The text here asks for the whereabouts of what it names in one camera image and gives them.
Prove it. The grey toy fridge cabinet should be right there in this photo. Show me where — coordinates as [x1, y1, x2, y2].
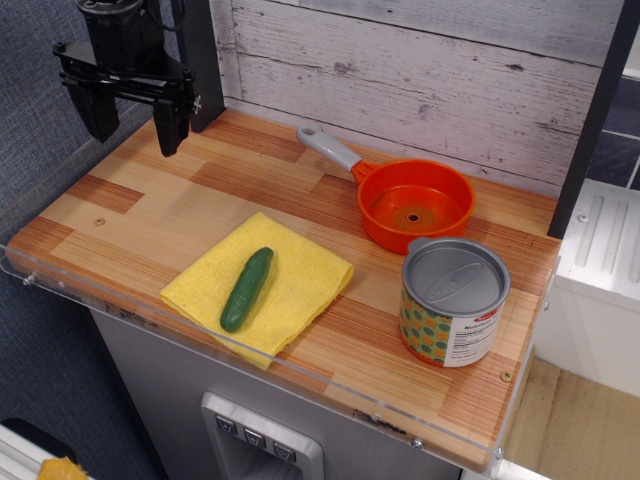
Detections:
[93, 311, 462, 479]

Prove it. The right black upright post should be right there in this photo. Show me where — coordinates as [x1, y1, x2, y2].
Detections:
[547, 0, 639, 239]

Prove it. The yellow object bottom left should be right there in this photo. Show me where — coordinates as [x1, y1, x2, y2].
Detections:
[36, 457, 89, 480]

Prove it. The black upright post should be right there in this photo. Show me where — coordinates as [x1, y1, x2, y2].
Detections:
[171, 0, 225, 133]
[547, 0, 639, 239]

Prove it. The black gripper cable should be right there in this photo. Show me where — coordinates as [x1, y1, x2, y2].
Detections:
[140, 0, 187, 34]

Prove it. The yellow folded cloth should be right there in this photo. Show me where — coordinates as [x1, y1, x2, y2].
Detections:
[160, 213, 353, 370]

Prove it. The white toy sink unit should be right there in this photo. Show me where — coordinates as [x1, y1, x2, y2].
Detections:
[533, 180, 639, 395]

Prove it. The clear acrylic table edge guard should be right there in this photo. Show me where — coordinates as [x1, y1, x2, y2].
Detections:
[1, 247, 533, 479]

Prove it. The orange pot with grey handle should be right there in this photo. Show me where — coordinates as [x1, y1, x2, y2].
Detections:
[296, 126, 475, 254]

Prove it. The silver dispenser panel with buttons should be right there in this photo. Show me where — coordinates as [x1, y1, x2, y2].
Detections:
[201, 392, 325, 479]

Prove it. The toy food can grey lid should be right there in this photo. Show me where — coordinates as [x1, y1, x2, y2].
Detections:
[399, 237, 511, 368]

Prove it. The left black upright post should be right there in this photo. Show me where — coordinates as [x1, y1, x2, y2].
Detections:
[171, 0, 225, 133]

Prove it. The green toy cucumber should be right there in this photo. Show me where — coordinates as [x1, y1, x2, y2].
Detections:
[220, 247, 274, 333]

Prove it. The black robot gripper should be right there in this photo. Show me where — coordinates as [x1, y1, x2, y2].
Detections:
[54, 1, 200, 157]

